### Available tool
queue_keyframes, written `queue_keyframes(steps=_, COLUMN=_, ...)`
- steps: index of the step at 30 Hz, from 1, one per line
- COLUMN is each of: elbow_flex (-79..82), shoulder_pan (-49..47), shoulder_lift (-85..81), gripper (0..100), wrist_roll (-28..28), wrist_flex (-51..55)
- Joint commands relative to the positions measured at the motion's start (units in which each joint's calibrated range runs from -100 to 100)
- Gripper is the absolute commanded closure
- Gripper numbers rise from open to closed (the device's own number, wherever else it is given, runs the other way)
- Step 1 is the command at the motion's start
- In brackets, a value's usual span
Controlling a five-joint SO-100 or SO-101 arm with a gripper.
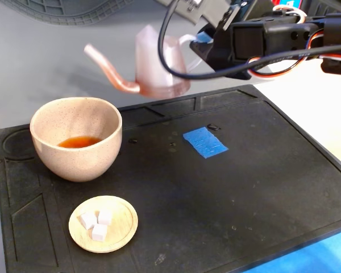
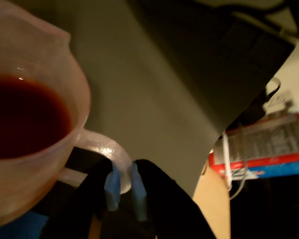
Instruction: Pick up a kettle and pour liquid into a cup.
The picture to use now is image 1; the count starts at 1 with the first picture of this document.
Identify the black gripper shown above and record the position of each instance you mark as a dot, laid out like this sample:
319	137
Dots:
219	50

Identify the translucent pink kettle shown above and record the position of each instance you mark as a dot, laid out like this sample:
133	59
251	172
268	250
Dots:
153	71

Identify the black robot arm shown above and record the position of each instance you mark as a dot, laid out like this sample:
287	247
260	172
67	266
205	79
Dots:
338	28

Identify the brown tea liquid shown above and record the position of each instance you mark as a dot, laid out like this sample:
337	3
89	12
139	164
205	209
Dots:
79	142

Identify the beige speckled ceramic cup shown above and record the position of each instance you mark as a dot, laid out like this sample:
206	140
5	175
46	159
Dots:
74	167

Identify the blue tape patch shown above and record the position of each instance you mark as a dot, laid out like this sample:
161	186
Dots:
206	142

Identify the black silicone work mat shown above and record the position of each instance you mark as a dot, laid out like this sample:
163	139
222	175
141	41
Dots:
187	199

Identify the white sugar cube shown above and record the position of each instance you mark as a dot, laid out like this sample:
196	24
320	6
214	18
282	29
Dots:
99	232
105	217
88	220

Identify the round wooden saucer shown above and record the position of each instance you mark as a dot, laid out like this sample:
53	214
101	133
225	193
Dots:
122	227

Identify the blue tape strip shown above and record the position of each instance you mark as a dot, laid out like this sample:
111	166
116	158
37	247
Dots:
315	258

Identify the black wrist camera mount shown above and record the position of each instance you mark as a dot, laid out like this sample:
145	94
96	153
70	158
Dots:
210	11

